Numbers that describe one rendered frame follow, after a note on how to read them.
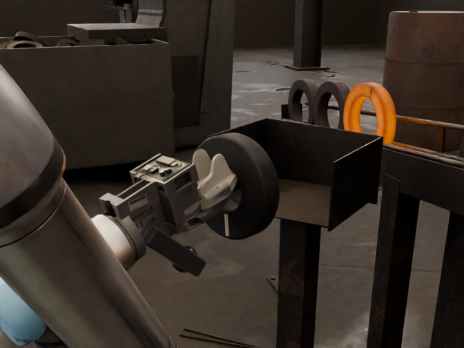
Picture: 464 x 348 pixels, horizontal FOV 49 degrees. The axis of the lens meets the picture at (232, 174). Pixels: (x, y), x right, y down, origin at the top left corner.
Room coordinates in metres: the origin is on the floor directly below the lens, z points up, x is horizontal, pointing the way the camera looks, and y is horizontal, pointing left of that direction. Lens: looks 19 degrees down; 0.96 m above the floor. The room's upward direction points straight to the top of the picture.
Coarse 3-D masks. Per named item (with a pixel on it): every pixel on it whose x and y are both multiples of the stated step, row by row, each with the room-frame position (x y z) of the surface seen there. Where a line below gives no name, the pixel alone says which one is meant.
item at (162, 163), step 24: (144, 168) 0.61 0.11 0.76; (168, 168) 0.60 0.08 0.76; (192, 168) 0.60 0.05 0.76; (144, 192) 0.57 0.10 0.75; (168, 192) 0.57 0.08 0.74; (192, 192) 0.61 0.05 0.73; (120, 216) 0.54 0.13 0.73; (144, 216) 0.57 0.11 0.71; (168, 216) 0.59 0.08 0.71; (192, 216) 0.60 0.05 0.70
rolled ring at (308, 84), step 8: (296, 80) 1.61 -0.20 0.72; (304, 80) 1.56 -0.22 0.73; (312, 80) 1.57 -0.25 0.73; (296, 88) 1.60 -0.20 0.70; (304, 88) 1.55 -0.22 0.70; (312, 88) 1.53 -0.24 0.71; (296, 96) 1.63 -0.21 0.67; (312, 96) 1.51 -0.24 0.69; (288, 104) 1.66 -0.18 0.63; (296, 104) 1.64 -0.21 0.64; (312, 104) 1.50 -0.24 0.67; (288, 112) 1.66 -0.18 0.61; (296, 112) 1.63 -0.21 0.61; (312, 112) 1.50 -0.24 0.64; (296, 120) 1.62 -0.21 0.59; (312, 120) 1.49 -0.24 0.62
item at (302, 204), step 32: (256, 128) 1.05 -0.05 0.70; (288, 128) 1.05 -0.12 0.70; (320, 128) 1.00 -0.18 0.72; (288, 160) 1.05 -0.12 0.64; (320, 160) 1.00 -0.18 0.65; (352, 160) 0.82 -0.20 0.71; (288, 192) 0.96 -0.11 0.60; (320, 192) 0.95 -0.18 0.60; (352, 192) 0.83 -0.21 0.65; (288, 224) 0.89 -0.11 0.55; (320, 224) 0.78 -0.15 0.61; (288, 256) 0.89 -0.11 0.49; (288, 288) 0.89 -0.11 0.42; (288, 320) 0.89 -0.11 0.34
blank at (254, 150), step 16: (208, 144) 0.71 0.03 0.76; (224, 144) 0.69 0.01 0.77; (240, 144) 0.67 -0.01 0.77; (256, 144) 0.68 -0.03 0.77; (192, 160) 0.74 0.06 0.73; (240, 160) 0.67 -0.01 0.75; (256, 160) 0.66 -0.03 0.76; (240, 176) 0.67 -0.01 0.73; (256, 176) 0.65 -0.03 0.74; (272, 176) 0.66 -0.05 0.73; (256, 192) 0.65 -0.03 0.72; (272, 192) 0.65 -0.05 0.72; (224, 208) 0.69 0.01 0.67; (240, 208) 0.67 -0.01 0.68; (256, 208) 0.65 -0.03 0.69; (272, 208) 0.65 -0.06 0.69; (208, 224) 0.71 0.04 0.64; (224, 224) 0.69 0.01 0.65; (240, 224) 0.66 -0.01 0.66; (256, 224) 0.64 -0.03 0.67
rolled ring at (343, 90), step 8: (336, 80) 1.42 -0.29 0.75; (320, 88) 1.45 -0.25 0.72; (328, 88) 1.41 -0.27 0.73; (336, 88) 1.37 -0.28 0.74; (344, 88) 1.36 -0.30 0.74; (320, 96) 1.45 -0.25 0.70; (328, 96) 1.45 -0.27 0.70; (336, 96) 1.37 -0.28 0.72; (344, 96) 1.34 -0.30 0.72; (320, 104) 1.46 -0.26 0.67; (344, 104) 1.33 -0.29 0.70; (320, 112) 1.46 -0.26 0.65; (320, 120) 1.45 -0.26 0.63; (328, 120) 1.46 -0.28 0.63
